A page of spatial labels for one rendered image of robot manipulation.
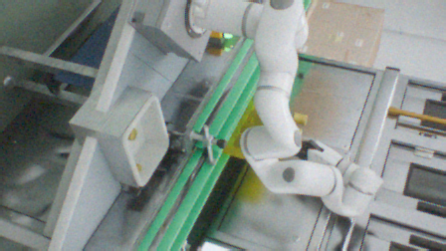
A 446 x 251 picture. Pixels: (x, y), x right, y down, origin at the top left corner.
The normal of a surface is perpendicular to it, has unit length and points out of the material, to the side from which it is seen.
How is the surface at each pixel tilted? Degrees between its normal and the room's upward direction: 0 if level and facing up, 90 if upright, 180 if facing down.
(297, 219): 90
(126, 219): 90
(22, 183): 90
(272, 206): 90
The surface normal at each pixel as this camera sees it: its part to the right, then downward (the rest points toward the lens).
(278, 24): -0.15, -0.38
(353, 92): -0.09, -0.66
